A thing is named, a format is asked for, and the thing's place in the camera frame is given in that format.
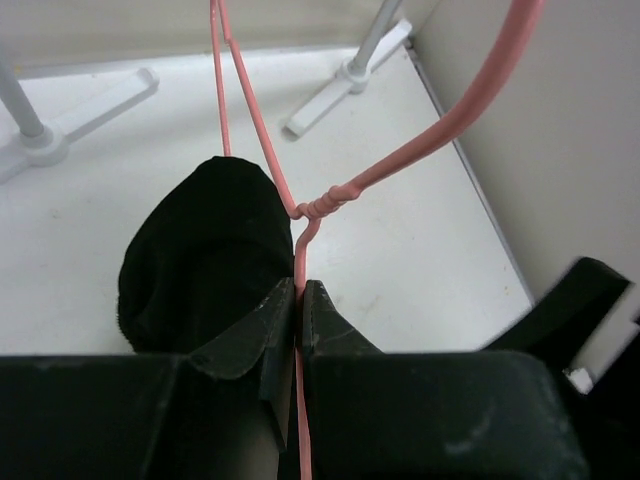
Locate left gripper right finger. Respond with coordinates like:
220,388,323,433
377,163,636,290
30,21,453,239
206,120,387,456
301,280,382,356

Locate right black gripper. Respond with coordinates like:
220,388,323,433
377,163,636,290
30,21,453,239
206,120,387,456
485,257,639,479

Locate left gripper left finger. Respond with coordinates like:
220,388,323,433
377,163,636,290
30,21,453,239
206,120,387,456
189,278,295,452

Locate black trousers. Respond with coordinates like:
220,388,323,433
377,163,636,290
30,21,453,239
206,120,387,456
117,156,294,353

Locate pink wire hanger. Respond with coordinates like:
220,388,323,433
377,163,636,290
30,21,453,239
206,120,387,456
208,0,546,480

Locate white metal clothes rack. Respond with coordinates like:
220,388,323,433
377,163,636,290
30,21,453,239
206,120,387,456
1,1,412,183

